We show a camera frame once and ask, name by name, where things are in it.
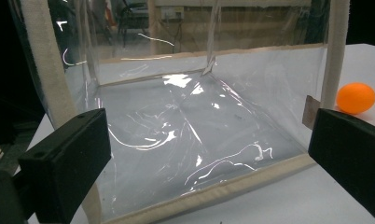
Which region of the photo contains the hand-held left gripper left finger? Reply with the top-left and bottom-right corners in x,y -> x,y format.
17,107 -> 112,224

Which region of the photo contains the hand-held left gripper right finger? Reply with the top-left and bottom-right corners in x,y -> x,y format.
308,107 -> 375,224

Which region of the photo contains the orange ping pong ball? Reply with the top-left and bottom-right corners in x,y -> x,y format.
335,81 -> 375,115

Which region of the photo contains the clear plastic bag beige trim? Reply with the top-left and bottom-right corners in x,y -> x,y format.
7,0 -> 352,224

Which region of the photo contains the dark office chair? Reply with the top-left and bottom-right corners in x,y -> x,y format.
117,0 -> 150,48

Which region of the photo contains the wooden room furniture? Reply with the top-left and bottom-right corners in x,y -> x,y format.
146,0 -> 314,55

